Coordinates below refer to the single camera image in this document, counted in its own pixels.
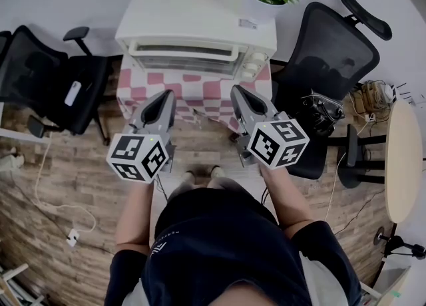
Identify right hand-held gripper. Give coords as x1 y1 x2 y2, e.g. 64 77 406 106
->
230 83 311 170

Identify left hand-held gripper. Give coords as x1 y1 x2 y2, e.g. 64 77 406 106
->
105 90 178 185

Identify person's left forearm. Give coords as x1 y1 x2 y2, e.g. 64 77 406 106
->
114 177 156 255

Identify person's right forearm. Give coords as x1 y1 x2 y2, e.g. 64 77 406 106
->
258 164 316 231

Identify white toaster oven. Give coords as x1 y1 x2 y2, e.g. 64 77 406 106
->
114 0 278 83

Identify pink checkered tablecloth table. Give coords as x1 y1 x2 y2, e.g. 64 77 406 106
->
115 64 274 133

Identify person's right shoe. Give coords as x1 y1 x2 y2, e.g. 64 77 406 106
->
208 164 226 180

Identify person's grey trouser legs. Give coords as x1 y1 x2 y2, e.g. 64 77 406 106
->
167 176 254 200

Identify white slim device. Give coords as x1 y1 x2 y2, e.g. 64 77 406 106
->
63 80 82 107

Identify black mesh office chair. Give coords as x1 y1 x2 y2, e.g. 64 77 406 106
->
0 25 114 146
270 0 393 190

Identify white table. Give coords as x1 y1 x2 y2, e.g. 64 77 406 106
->
0 104 51 146

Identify person's black shirt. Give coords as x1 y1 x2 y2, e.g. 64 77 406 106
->
104 178 364 306

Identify white charger plug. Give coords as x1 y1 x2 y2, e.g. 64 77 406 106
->
65 228 81 248

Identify pale grey bundle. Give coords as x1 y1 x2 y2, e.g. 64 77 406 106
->
0 146 27 173

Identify round wooden table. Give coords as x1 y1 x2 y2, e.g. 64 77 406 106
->
383 99 425 225

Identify black tripod stand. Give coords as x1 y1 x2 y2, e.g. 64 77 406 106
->
371 224 426 261

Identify white open box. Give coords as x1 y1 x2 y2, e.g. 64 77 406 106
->
360 257 413 306

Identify white wooden frames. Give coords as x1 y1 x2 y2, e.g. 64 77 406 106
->
0 262 45 306

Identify thin white cable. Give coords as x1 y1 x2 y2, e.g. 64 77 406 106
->
323 150 347 223

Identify power strip with cables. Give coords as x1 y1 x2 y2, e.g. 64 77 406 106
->
351 79 399 116

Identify white floor cable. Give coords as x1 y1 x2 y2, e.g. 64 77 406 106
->
34 130 98 238

